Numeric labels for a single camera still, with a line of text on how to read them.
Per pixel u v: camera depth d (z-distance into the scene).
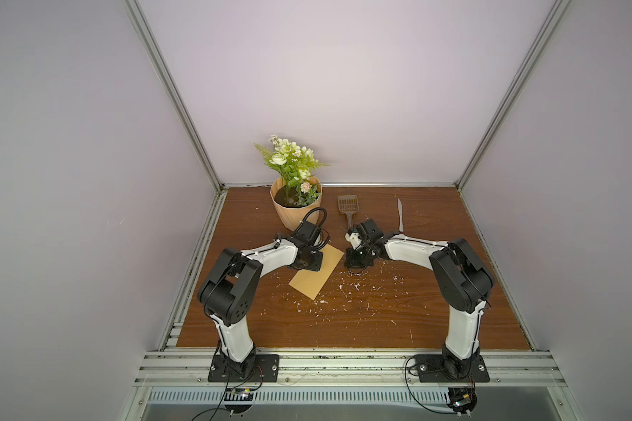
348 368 0.74
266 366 0.74
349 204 1.14
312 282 0.90
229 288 0.48
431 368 0.72
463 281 0.50
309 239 0.76
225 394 0.73
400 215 1.10
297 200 0.95
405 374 0.72
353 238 0.90
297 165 0.87
